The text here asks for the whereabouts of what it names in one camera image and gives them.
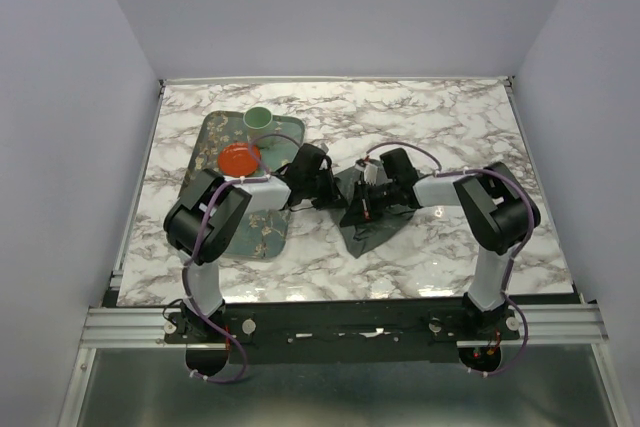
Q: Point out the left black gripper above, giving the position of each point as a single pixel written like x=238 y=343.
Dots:
x=332 y=197

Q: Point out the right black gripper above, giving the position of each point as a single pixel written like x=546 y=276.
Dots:
x=362 y=207

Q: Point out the grey cloth napkin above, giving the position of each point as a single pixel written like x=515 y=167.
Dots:
x=364 y=238

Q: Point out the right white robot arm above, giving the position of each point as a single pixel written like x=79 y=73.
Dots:
x=500 y=215

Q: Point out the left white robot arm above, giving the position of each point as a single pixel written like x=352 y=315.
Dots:
x=205 y=218

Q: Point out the red saucer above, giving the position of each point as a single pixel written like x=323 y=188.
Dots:
x=239 y=159

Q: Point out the pale green cup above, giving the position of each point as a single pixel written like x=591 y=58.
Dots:
x=259 y=122

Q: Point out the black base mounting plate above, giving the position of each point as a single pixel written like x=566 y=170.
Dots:
x=437 y=329

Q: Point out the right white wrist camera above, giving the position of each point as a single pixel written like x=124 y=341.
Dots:
x=368 y=169

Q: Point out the aluminium frame rail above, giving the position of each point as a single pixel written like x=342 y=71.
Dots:
x=125 y=328

